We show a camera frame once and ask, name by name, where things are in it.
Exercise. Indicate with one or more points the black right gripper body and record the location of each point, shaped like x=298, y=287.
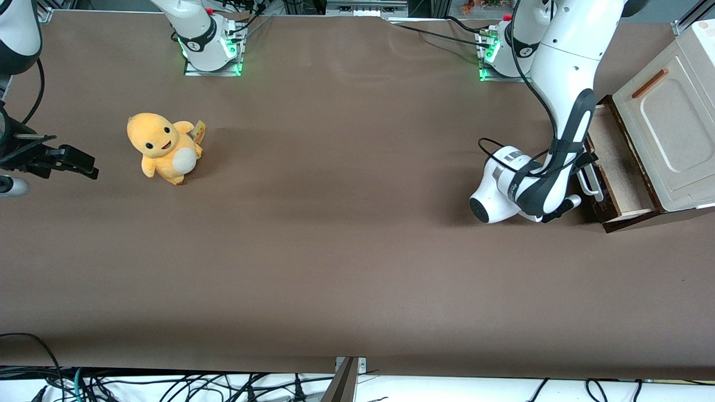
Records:
x=23, y=158

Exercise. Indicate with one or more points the yellow plush toy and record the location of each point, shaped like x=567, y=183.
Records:
x=162, y=148

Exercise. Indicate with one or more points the white cabinet with drawer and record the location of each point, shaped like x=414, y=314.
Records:
x=676, y=123

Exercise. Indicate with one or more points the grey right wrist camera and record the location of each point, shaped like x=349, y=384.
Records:
x=12, y=186

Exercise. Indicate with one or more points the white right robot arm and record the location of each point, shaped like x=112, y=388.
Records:
x=195, y=28

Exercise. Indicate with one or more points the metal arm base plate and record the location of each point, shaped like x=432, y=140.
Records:
x=212, y=73
x=489, y=78

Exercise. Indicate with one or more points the white power strip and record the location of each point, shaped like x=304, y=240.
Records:
x=363, y=8

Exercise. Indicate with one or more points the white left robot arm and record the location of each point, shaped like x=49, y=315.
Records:
x=570, y=50

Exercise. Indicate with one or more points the aluminium profile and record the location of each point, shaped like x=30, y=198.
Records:
x=44, y=14
x=690, y=22

